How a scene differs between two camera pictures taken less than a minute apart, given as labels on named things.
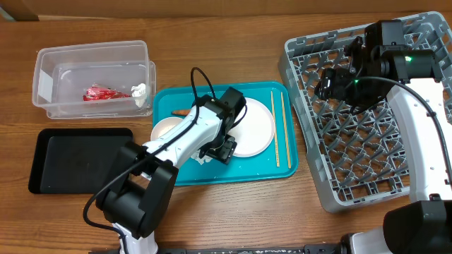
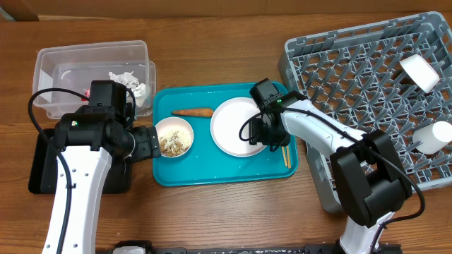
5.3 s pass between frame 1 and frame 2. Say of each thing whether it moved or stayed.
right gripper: moved
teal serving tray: stayed
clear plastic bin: stayed
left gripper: moved
